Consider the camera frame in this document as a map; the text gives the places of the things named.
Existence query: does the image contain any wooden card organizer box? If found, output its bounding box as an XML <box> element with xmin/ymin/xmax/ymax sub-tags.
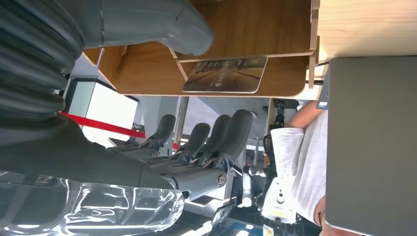
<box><xmin>83</xmin><ymin>0</ymin><xmax>322</xmax><ymax>100</ymax></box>

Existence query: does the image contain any person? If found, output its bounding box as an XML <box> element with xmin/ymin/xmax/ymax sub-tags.
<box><xmin>269</xmin><ymin>100</ymin><xmax>329</xmax><ymax>236</ymax></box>

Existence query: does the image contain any red barrier belt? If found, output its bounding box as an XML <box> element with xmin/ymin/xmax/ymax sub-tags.
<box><xmin>60</xmin><ymin>111</ymin><xmax>180</xmax><ymax>151</ymax></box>

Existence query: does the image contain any white lit panel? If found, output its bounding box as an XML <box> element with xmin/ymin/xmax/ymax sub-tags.
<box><xmin>63</xmin><ymin>76</ymin><xmax>141</xmax><ymax>148</ymax></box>

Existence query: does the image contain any chrome stanchion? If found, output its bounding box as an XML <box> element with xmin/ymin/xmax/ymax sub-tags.
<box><xmin>173</xmin><ymin>96</ymin><xmax>190</xmax><ymax>146</ymax></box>

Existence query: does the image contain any white rounded device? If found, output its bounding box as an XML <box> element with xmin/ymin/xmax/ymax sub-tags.
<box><xmin>260</xmin><ymin>177</ymin><xmax>297</xmax><ymax>225</ymax></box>

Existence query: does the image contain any grey laptop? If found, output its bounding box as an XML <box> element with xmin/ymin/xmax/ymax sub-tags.
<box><xmin>316</xmin><ymin>56</ymin><xmax>417</xmax><ymax>236</ymax></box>

